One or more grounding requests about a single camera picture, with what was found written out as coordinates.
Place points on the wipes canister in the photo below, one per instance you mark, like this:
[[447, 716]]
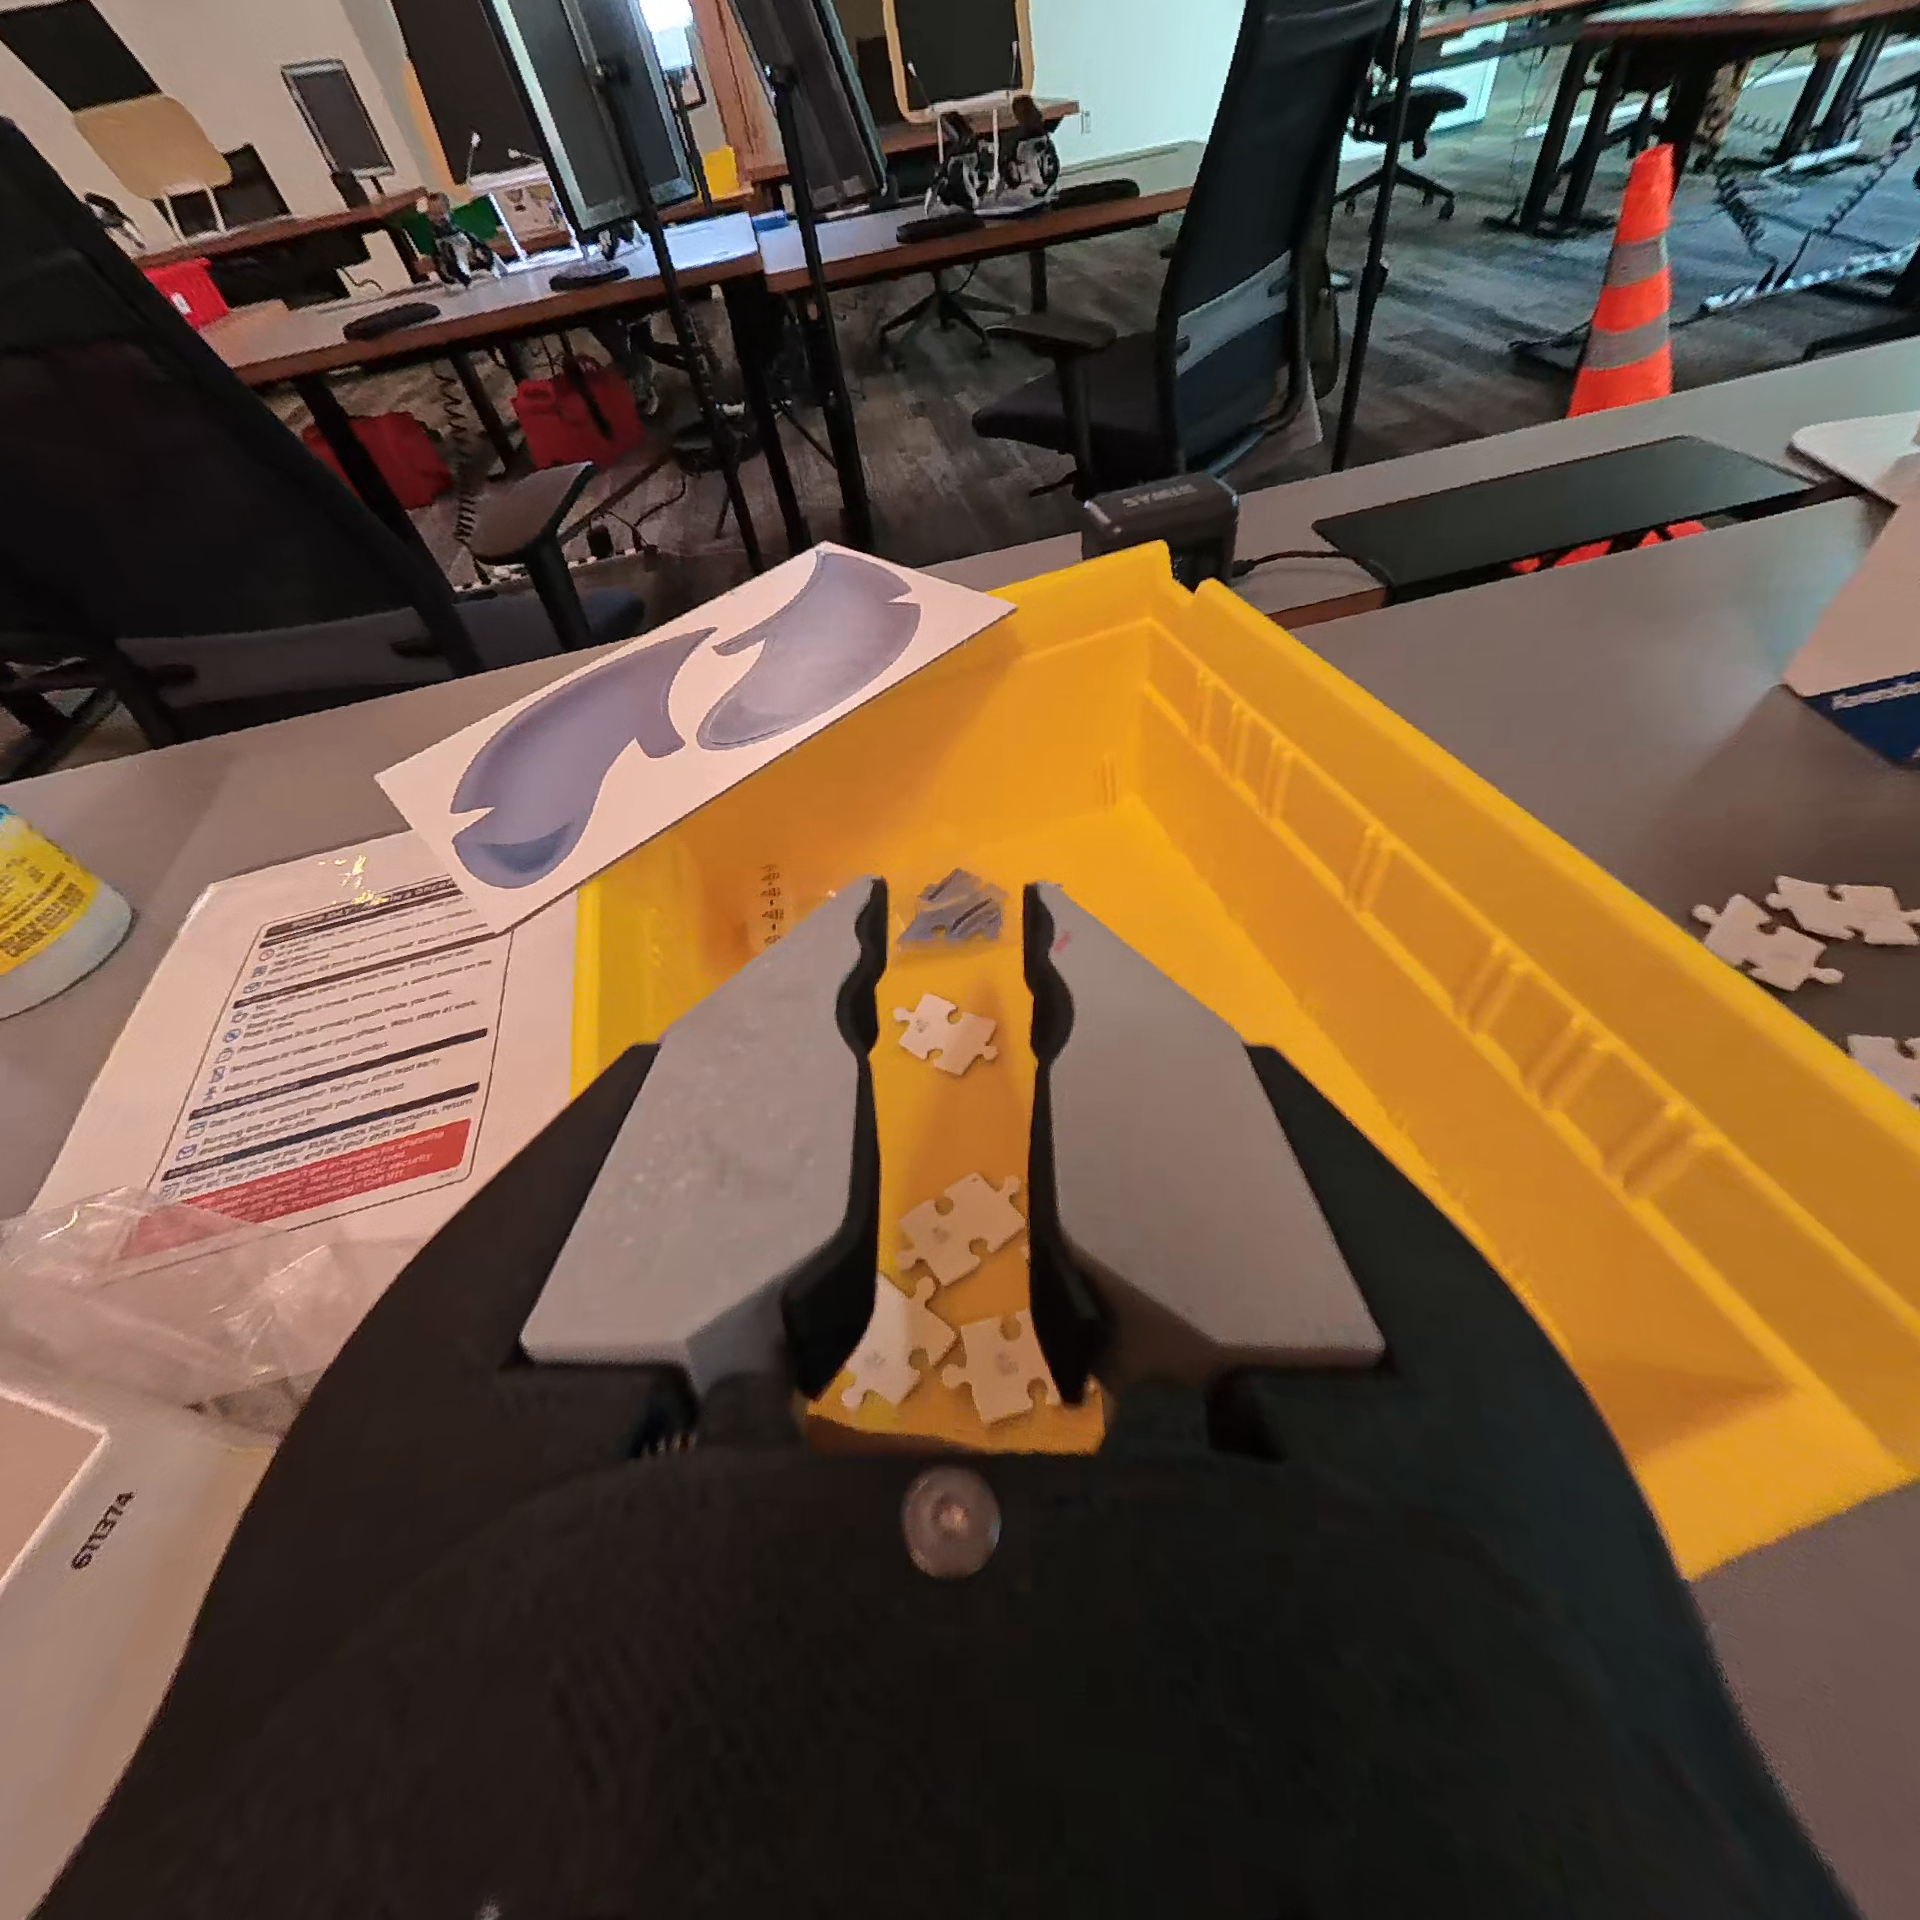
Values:
[[47, 914]]

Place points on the yellow plastic bin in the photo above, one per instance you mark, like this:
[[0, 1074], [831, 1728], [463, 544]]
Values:
[[1427, 1171]]

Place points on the red storage bin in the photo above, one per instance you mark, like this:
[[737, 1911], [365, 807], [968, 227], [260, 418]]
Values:
[[188, 286]]

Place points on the white card with blue ears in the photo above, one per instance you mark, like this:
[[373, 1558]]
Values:
[[675, 720]]

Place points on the white cardboard box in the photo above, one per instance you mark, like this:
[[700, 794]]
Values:
[[47, 1503]]

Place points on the colourful puzzle box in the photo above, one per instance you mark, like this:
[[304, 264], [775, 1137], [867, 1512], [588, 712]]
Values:
[[1871, 645]]

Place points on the black mesh office chair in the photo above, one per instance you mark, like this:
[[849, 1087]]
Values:
[[148, 449], [1213, 329]]

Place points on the orange traffic cone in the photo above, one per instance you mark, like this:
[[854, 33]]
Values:
[[1634, 286]]

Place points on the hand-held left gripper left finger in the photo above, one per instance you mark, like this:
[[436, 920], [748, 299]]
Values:
[[675, 1185]]

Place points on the laminated safety sheet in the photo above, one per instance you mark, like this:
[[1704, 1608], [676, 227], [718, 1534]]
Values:
[[329, 1051]]

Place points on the yellow and black wall panel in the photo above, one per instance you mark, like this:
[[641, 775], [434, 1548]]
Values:
[[148, 141]]

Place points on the black power bank with screen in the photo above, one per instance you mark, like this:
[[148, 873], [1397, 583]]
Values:
[[1160, 519]]

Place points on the blue-grey puzzle piece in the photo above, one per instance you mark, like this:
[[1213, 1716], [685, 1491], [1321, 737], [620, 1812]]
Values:
[[955, 911]]

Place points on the clear plastic bag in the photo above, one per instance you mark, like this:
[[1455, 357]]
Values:
[[148, 1291]]

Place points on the grey framed light panel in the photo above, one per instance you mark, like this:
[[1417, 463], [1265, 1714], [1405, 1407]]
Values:
[[594, 105], [809, 91]]

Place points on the background wooden desk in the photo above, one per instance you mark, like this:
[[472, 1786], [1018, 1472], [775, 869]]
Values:
[[483, 293], [974, 240]]

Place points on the red bag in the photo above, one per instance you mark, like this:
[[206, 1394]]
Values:
[[381, 458], [578, 414]]

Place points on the black flat pad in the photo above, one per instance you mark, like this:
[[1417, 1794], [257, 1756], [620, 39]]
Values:
[[1561, 502]]

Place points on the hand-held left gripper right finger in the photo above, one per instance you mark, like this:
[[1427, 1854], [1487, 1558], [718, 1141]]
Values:
[[1203, 1200]]

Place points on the white display stand base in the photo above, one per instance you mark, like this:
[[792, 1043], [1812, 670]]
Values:
[[1861, 449]]

